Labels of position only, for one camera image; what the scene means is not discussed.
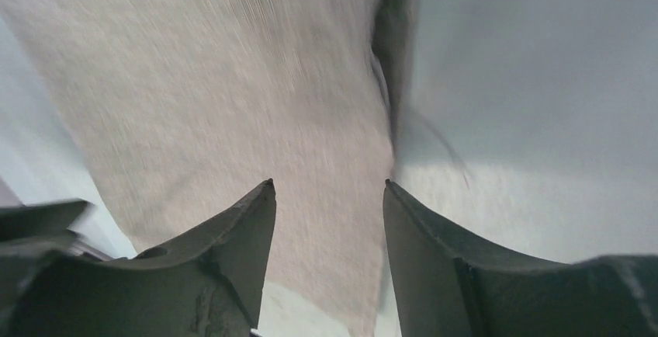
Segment grey cloth napkin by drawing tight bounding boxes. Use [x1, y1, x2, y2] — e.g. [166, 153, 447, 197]
[1, 0, 415, 336]

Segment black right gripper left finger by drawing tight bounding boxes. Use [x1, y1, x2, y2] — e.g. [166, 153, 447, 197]
[1, 180, 276, 336]

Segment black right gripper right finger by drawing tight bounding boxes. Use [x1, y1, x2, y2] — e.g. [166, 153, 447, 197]
[383, 181, 657, 337]

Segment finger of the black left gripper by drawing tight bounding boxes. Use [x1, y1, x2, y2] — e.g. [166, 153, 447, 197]
[1, 200, 93, 273]

